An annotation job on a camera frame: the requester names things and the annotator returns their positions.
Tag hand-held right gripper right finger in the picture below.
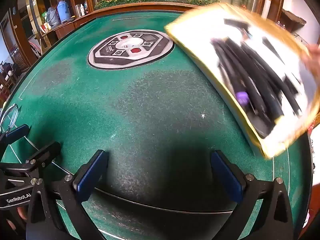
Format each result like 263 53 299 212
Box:
210 150 293 240

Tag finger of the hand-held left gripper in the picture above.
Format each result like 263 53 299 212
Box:
0 124 30 145
0 142 62 179

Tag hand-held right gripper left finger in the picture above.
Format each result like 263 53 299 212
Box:
26 149 109 240

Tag black marker with purple cap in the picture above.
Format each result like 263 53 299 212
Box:
215 40 250 107

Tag yellow-rimmed white box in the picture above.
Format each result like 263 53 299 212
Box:
164 3 320 159

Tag person's left hand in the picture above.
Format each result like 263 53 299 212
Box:
6 205 28 232

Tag eyeglasses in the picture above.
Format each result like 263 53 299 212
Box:
0 103 19 133

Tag wooden sideboard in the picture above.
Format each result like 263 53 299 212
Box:
39 14 95 48

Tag wooden display cabinet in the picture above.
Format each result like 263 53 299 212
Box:
10 0 87 63

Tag grey thermos flask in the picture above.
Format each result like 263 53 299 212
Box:
46 7 60 27

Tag blue thermos flask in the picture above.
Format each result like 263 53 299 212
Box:
57 0 73 23

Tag round table control panel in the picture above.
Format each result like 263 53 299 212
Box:
87 29 174 69

